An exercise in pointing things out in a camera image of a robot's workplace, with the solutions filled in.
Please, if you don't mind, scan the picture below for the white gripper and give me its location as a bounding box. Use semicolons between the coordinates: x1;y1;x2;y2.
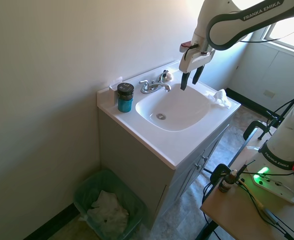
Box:
178;47;216;91

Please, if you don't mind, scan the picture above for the white tissue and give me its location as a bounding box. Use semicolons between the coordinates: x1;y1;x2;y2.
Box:
204;88;232;110

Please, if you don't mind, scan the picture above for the green trash bin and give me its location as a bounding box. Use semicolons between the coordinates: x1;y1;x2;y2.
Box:
73;169;147;240

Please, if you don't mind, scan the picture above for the teal jar with black lid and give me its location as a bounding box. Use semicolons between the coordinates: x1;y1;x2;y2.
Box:
116;82;135;114

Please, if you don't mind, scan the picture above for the white sink vanity top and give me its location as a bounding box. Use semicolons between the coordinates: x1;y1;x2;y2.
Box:
96;59;242;171

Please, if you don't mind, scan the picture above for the black table clamp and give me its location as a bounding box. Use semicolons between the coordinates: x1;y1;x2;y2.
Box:
209;163;232;186
242;120;271;142

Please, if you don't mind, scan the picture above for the grey vanity cabinet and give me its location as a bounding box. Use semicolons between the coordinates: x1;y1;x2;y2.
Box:
98;109;231;231

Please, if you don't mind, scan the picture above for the bright window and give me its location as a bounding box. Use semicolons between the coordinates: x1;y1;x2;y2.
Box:
261;13;294;55

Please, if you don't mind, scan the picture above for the amber dropper bottle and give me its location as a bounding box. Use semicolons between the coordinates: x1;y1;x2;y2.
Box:
218;169;239;193

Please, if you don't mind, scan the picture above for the crumpled white paper waste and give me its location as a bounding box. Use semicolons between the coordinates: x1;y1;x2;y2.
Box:
86;189;131;233

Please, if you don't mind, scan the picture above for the chrome two-handle faucet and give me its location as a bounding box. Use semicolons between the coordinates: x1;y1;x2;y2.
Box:
138;69;172;95

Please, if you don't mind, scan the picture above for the black camera stand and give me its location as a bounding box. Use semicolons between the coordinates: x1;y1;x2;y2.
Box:
258;83;294;141

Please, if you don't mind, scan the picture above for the black table cable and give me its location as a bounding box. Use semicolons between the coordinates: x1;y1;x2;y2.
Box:
202;173;239;227

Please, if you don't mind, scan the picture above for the yellow cable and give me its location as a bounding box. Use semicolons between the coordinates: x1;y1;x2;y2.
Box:
238;177;266;209

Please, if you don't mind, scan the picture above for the black cable adapter box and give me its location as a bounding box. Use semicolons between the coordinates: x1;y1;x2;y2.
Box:
262;208;282;226

